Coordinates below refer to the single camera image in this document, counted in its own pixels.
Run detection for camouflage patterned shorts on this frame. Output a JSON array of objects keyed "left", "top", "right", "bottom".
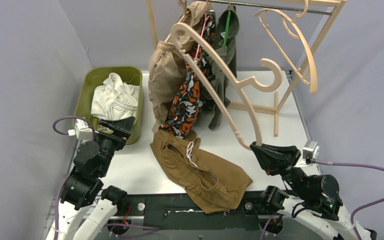
[{"left": 159, "top": 9, "right": 216, "bottom": 138}]

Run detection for brown shorts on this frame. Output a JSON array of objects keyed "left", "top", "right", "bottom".
[{"left": 150, "top": 130, "right": 253, "bottom": 214}]

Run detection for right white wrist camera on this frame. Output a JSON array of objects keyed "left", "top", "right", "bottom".
[{"left": 295, "top": 140, "right": 320, "bottom": 167}]

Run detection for wooden clothes rack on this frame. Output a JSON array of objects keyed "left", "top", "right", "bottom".
[{"left": 144, "top": 0, "right": 347, "bottom": 137}]

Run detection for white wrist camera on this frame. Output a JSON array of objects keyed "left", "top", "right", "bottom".
[
  {"left": 295, "top": 140, "right": 320, "bottom": 167},
  {"left": 67, "top": 119, "right": 94, "bottom": 141}
]

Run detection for green hanger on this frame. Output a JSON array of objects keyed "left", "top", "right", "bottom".
[{"left": 222, "top": 9, "right": 231, "bottom": 47}]

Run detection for beige shorts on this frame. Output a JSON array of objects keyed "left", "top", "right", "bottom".
[{"left": 147, "top": 0, "right": 213, "bottom": 133}]

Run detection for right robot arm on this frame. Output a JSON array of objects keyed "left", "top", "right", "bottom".
[{"left": 250, "top": 140, "right": 377, "bottom": 240}]

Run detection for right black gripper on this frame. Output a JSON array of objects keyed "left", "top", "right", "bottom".
[{"left": 249, "top": 140, "right": 312, "bottom": 198}]

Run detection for olive green plastic basket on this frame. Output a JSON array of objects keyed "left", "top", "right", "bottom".
[{"left": 74, "top": 65, "right": 144, "bottom": 145}]

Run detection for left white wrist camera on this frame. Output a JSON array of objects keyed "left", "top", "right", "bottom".
[{"left": 67, "top": 119, "right": 94, "bottom": 141}]

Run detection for wooden hanger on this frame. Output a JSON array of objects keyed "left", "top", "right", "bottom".
[
  {"left": 170, "top": 22, "right": 284, "bottom": 151},
  {"left": 253, "top": 0, "right": 319, "bottom": 94}
]

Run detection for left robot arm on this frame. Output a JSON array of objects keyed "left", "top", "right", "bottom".
[{"left": 46, "top": 116, "right": 136, "bottom": 240}]

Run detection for pink hanger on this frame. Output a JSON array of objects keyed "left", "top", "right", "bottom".
[{"left": 193, "top": 0, "right": 209, "bottom": 62}]

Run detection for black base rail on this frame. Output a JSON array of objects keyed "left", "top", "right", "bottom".
[{"left": 51, "top": 190, "right": 345, "bottom": 240}]

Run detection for dark green shorts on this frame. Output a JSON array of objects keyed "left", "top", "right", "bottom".
[{"left": 202, "top": 5, "right": 240, "bottom": 130}]

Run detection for white shorts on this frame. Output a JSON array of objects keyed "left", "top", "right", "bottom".
[{"left": 90, "top": 72, "right": 141, "bottom": 121}]

